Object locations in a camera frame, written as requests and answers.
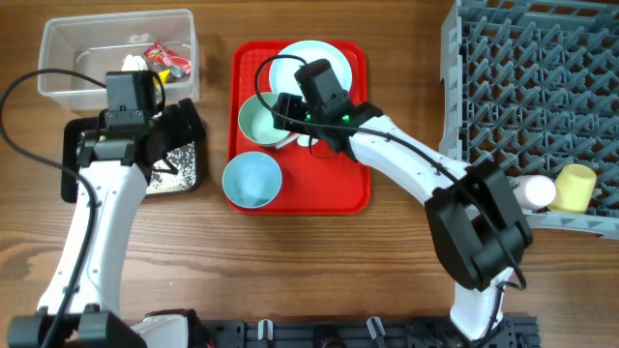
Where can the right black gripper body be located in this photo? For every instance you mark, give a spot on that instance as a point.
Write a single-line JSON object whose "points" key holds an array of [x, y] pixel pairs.
{"points": [[293, 106]]}

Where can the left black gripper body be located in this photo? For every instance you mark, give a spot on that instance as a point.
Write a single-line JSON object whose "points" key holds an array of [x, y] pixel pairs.
{"points": [[173, 130]]}

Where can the green bowl with rice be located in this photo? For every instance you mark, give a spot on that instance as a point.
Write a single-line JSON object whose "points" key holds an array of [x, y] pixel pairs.
{"points": [[256, 122]]}

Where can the yellow snack wrapper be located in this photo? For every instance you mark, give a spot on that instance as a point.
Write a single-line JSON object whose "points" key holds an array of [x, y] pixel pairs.
{"points": [[163, 76]]}

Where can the red snack wrapper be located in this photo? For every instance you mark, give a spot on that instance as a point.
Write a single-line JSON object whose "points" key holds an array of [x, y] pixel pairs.
{"points": [[160, 55]]}

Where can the white tissue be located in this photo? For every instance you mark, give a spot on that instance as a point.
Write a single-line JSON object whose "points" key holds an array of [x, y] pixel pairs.
{"points": [[134, 63]]}

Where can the light blue bowl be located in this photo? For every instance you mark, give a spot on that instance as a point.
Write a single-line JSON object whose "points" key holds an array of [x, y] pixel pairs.
{"points": [[252, 180]]}

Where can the yellow plastic cup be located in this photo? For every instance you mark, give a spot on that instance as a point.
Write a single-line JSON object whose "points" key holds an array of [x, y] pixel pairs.
{"points": [[574, 189]]}

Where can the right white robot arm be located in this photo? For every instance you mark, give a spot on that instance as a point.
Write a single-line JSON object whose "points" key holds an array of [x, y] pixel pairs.
{"points": [[478, 229]]}

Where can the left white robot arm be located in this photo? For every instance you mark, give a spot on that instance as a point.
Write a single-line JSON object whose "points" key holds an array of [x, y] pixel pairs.
{"points": [[113, 168]]}

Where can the grey dishwasher rack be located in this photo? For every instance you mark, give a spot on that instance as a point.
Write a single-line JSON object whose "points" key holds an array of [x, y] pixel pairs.
{"points": [[533, 86]]}

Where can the light blue plate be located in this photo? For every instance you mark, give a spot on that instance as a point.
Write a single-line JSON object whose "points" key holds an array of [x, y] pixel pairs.
{"points": [[281, 73]]}

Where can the spilled white rice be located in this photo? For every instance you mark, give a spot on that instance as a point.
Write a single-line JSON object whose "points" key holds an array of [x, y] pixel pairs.
{"points": [[176, 171]]}

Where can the white plastic spoon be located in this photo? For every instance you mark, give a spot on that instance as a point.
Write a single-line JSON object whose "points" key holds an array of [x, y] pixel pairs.
{"points": [[306, 141]]}

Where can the black bin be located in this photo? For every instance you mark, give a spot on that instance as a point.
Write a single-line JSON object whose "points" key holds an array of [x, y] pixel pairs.
{"points": [[76, 127]]}

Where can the clear plastic bin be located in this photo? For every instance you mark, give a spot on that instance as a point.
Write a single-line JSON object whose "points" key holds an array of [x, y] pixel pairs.
{"points": [[97, 44]]}

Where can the red plastic tray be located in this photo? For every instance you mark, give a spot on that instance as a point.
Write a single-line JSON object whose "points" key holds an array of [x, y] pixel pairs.
{"points": [[314, 180]]}

